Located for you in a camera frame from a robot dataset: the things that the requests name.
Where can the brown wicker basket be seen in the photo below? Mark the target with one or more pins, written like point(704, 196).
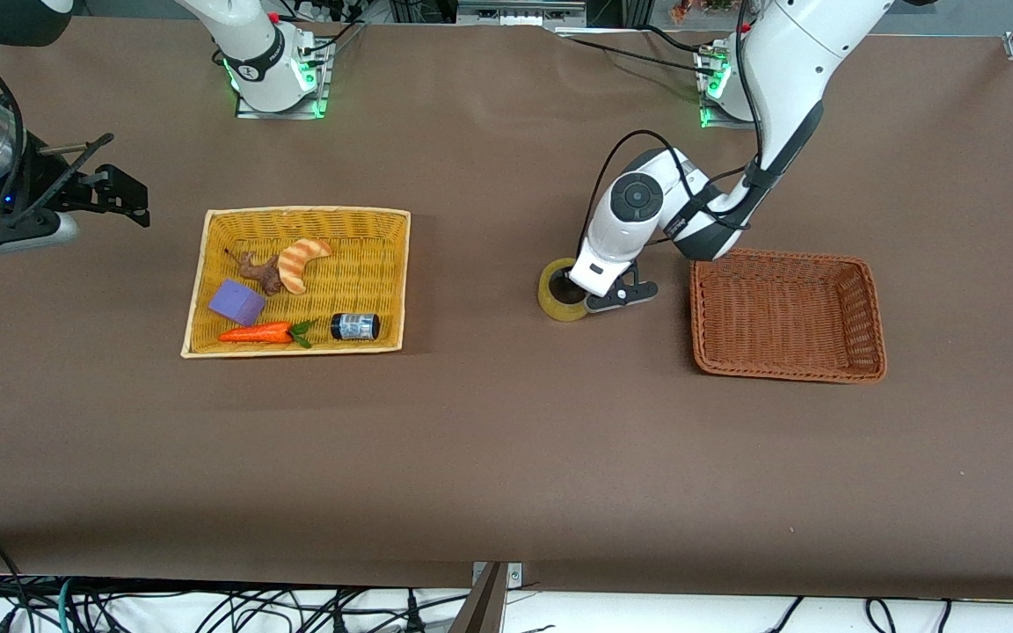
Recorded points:
point(779, 316)

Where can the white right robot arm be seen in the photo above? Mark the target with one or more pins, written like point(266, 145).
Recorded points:
point(251, 53)

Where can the table cover sheet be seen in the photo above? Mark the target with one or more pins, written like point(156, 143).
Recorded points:
point(506, 457)

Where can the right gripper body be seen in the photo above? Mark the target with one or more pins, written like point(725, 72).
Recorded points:
point(39, 194)

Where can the metal table leg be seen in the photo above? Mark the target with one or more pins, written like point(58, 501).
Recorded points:
point(480, 611)

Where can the purple foam block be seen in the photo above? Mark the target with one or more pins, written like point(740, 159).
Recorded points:
point(236, 303)

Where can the silver table bracket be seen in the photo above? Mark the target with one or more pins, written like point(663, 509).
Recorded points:
point(515, 576)

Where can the orange toy carrot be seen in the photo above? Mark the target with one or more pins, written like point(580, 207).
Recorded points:
point(251, 334)

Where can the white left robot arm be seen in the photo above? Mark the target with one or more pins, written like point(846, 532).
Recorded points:
point(788, 53)

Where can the grey metal frame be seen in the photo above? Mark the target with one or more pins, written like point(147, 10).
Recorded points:
point(520, 10)

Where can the brown root-shaped toy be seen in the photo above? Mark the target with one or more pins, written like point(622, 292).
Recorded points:
point(265, 271)

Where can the yellowish clear tape roll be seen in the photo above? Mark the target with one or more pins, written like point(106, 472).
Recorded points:
point(552, 303)

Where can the blue-labelled jar with black lid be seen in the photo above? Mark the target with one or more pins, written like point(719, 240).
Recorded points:
point(355, 327)

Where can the toy croissant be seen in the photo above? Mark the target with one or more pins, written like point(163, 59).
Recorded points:
point(295, 262)

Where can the yellow wicker basket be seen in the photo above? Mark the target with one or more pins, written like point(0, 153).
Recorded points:
point(366, 272)

